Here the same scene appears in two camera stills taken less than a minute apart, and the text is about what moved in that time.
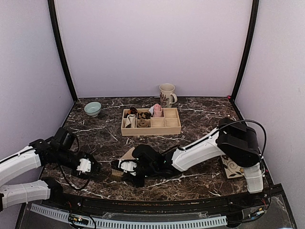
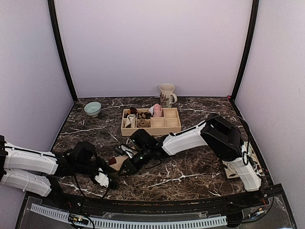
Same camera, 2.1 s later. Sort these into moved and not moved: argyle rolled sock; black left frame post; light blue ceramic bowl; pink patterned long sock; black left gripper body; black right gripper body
Moved: black right gripper body; black left gripper body
Not moved: pink patterned long sock; argyle rolled sock; black left frame post; light blue ceramic bowl
